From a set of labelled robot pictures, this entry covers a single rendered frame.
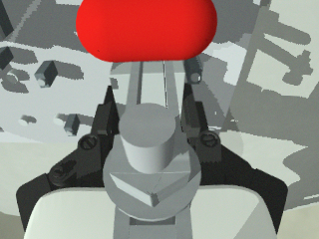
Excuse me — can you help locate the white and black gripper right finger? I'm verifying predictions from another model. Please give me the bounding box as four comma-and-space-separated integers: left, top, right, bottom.
180, 83, 288, 236

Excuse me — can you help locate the grey fixture plate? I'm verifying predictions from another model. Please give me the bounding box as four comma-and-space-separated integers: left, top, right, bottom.
0, 0, 261, 143

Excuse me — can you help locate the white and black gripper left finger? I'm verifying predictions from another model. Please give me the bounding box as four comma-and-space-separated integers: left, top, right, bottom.
16, 86, 120, 232

